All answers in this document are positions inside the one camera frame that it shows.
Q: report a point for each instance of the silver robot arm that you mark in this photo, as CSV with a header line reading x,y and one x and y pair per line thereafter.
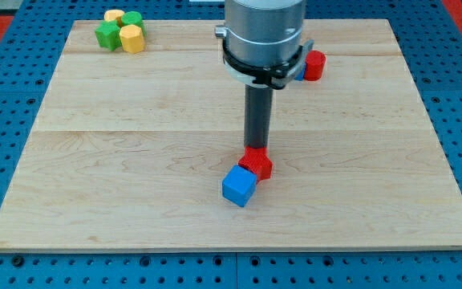
x,y
261,41

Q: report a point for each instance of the blue block behind arm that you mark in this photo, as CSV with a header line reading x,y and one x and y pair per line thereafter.
x,y
300,75

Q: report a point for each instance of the red star block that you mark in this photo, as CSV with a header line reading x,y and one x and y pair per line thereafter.
x,y
256,161

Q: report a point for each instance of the blue cube block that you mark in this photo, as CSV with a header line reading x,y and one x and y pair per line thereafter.
x,y
239,185

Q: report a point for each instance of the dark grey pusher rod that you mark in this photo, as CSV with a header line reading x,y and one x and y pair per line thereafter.
x,y
258,105

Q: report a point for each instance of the wooden board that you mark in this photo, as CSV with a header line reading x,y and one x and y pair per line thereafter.
x,y
128,152

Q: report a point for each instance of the red cylinder block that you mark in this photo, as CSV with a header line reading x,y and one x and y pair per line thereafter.
x,y
315,63

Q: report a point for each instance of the yellow hexagon block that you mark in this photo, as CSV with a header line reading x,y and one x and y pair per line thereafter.
x,y
132,39

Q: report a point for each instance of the green cylinder block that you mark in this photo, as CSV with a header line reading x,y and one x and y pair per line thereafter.
x,y
133,18

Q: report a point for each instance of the green star block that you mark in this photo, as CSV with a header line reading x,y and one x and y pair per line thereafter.
x,y
108,35

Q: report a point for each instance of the yellow cylinder block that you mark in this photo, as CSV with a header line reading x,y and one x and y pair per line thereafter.
x,y
114,15

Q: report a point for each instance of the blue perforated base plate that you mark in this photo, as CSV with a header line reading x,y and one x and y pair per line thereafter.
x,y
429,36

